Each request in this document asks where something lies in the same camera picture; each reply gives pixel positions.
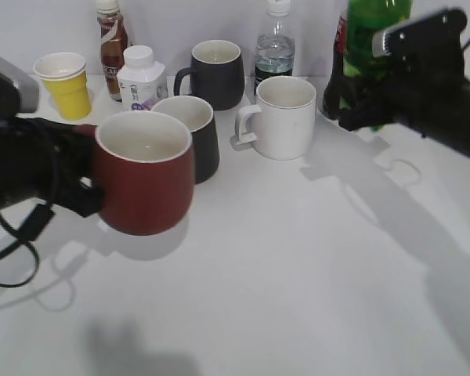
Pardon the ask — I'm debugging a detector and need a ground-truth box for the white yogurt bottle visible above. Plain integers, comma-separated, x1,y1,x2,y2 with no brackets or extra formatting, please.
117,45,168,110

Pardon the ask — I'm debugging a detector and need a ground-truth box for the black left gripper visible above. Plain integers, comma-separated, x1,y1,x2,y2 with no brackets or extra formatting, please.
0,117,103,218

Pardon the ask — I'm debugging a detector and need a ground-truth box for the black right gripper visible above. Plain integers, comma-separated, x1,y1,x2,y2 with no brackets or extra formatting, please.
338,40,470,158

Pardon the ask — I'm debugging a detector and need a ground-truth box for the white ceramic mug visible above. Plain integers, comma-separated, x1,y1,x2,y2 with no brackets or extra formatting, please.
234,76,317,161

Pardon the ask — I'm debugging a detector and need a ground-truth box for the black mug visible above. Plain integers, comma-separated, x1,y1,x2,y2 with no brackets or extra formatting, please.
152,96,220,184
173,40,245,111

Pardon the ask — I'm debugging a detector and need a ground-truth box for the yellow paper cup stack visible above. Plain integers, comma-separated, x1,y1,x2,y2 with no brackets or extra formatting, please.
33,52,92,121

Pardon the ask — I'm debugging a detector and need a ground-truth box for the green soda bottle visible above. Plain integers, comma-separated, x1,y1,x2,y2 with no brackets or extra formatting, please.
338,0,414,132

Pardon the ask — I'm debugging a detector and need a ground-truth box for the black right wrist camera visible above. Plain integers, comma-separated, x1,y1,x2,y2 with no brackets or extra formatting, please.
371,7,468,58

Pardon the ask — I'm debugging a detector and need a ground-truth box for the dark cola bottle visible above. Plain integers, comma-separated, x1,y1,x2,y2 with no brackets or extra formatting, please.
321,8,348,121

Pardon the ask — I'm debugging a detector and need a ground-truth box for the rear black mug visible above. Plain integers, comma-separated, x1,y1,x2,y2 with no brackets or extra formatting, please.
173,40,245,111

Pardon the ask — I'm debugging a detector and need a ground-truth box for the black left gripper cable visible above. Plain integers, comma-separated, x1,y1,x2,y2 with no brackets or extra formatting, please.
0,197,56,288

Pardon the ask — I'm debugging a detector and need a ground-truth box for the clear water bottle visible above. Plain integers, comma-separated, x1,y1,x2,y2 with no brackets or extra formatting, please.
253,1,295,94

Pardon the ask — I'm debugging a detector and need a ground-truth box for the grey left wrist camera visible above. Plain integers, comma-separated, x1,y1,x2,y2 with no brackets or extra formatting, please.
0,57,40,120

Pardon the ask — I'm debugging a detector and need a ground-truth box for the brown coffee bottle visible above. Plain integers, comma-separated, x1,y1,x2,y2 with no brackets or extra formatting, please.
96,0,131,102

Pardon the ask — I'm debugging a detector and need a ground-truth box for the red ceramic mug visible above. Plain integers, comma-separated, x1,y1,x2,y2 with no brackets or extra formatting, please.
92,110,195,236

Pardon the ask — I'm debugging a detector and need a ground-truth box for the front black mug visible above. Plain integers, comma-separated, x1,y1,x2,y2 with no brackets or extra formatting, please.
152,96,220,184

